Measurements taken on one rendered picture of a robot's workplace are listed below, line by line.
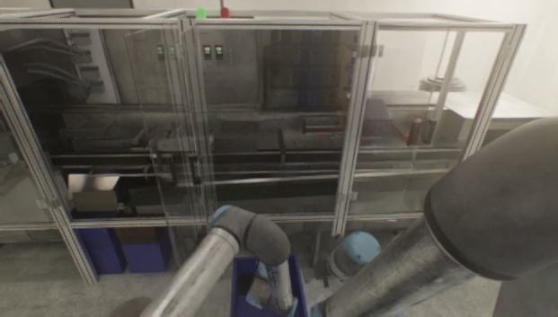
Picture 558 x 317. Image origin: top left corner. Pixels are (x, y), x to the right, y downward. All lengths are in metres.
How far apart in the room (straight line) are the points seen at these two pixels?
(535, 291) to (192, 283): 0.70
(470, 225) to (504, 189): 0.04
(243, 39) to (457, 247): 1.80
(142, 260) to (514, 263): 2.32
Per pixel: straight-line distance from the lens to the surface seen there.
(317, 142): 2.18
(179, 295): 0.85
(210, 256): 0.90
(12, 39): 2.22
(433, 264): 0.39
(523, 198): 0.32
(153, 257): 2.40
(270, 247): 0.95
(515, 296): 0.52
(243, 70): 2.02
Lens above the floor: 1.89
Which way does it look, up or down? 28 degrees down
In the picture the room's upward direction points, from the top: 1 degrees clockwise
